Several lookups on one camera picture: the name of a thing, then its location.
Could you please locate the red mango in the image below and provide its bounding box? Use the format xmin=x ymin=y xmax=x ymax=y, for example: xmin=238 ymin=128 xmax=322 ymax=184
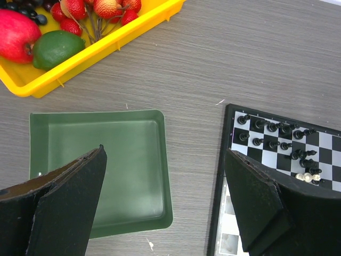
xmin=1 ymin=9 xmax=42 ymax=63

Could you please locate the black white chessboard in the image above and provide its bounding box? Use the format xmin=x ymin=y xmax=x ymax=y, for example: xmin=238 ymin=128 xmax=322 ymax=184
xmin=207 ymin=104 xmax=340 ymax=255

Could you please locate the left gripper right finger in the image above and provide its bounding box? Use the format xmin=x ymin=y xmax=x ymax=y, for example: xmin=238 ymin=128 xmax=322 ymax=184
xmin=224 ymin=149 xmax=340 ymax=255

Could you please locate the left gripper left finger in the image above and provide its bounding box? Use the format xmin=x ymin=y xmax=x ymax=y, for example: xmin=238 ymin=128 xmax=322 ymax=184
xmin=1 ymin=145 xmax=107 ymax=255

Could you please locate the yellow plastic tray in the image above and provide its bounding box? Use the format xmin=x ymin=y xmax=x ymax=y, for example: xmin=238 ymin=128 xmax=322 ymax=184
xmin=1 ymin=1 xmax=184 ymax=98

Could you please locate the green plastic tray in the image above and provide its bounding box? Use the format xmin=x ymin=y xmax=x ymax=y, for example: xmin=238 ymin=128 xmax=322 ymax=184
xmin=29 ymin=110 xmax=173 ymax=238

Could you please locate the green lime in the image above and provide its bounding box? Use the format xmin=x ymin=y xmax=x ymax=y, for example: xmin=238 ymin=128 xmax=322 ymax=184
xmin=32 ymin=30 xmax=85 ymax=71

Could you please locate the black grape bunch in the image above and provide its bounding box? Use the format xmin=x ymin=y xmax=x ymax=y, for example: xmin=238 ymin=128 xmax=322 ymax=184
xmin=1 ymin=0 xmax=58 ymax=26

